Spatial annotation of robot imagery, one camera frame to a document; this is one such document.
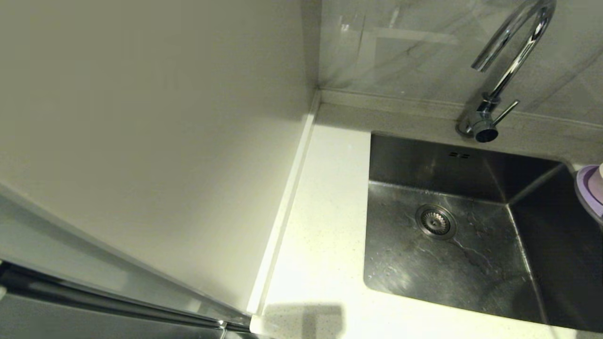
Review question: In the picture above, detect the stainless steel sink basin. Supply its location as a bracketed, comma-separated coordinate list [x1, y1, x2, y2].
[363, 133, 603, 332]

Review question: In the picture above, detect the pink round bowl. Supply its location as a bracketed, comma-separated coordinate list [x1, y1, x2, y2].
[590, 163, 603, 204]

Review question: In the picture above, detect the purple plate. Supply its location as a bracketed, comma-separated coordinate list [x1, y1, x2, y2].
[574, 164, 603, 226]

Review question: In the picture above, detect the chrome gooseneck faucet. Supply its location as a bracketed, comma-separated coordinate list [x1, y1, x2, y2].
[456, 0, 557, 143]

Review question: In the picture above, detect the tall silver door refrigerator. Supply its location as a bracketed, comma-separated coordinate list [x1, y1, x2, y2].
[0, 0, 321, 339]

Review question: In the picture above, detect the round metal drain strainer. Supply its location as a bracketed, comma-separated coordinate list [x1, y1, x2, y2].
[415, 204, 456, 240]

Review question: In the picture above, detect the chrome bar door handle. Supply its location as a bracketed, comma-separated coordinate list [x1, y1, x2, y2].
[0, 264, 264, 339]

